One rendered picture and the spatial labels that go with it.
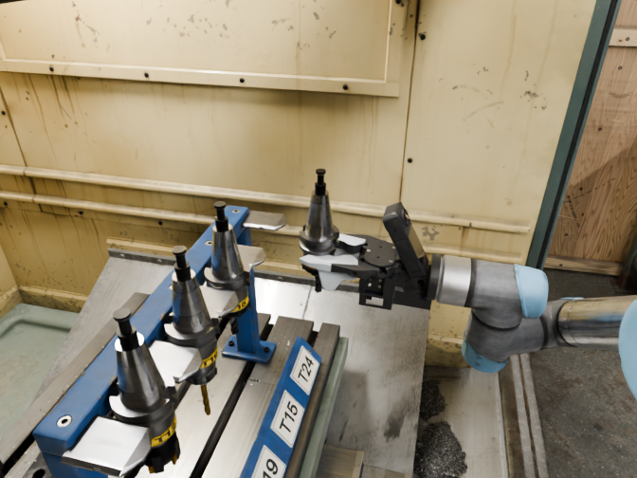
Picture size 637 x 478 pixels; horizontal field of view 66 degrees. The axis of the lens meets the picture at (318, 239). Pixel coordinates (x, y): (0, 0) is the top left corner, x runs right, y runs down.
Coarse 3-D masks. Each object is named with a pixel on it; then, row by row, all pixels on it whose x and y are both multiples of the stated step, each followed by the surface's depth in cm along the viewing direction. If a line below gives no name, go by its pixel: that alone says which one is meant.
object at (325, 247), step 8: (304, 232) 76; (336, 232) 76; (304, 240) 74; (312, 240) 74; (320, 240) 74; (328, 240) 74; (336, 240) 75; (304, 248) 75; (312, 248) 75; (320, 248) 75; (328, 248) 75; (336, 248) 76
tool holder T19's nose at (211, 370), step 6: (210, 366) 61; (198, 372) 61; (204, 372) 61; (210, 372) 62; (216, 372) 63; (192, 378) 61; (198, 378) 61; (204, 378) 61; (210, 378) 62; (198, 384) 61; (204, 384) 62
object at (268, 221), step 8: (248, 216) 82; (256, 216) 82; (264, 216) 82; (272, 216) 82; (280, 216) 82; (248, 224) 80; (256, 224) 80; (264, 224) 80; (272, 224) 80; (280, 224) 80
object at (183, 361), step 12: (156, 348) 56; (168, 348) 56; (180, 348) 56; (192, 348) 56; (156, 360) 54; (168, 360) 54; (180, 360) 54; (192, 360) 54; (168, 372) 53; (180, 372) 53; (192, 372) 53
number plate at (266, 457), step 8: (264, 448) 74; (264, 456) 74; (272, 456) 75; (256, 464) 72; (264, 464) 73; (272, 464) 74; (280, 464) 75; (256, 472) 71; (264, 472) 72; (272, 472) 73; (280, 472) 74
